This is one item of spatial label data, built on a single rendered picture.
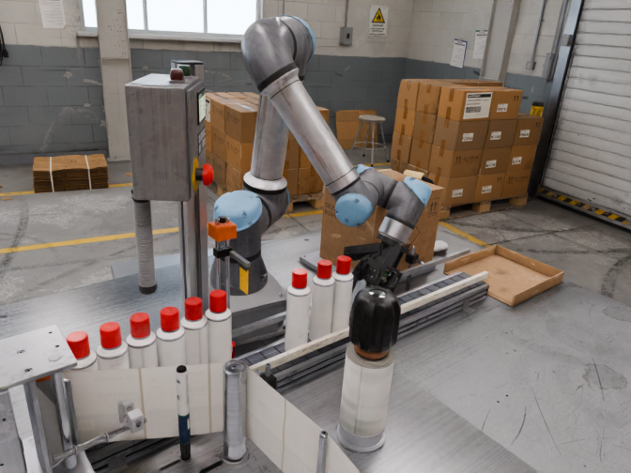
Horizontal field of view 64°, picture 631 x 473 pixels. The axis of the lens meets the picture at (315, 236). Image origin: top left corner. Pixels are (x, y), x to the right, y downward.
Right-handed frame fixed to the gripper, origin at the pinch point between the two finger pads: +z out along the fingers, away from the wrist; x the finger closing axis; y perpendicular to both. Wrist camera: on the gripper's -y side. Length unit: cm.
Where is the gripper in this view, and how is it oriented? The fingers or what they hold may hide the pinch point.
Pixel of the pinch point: (348, 309)
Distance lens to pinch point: 127.4
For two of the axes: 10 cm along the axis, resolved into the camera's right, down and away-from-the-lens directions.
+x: 6.5, 2.9, 7.1
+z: -4.4, 9.0, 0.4
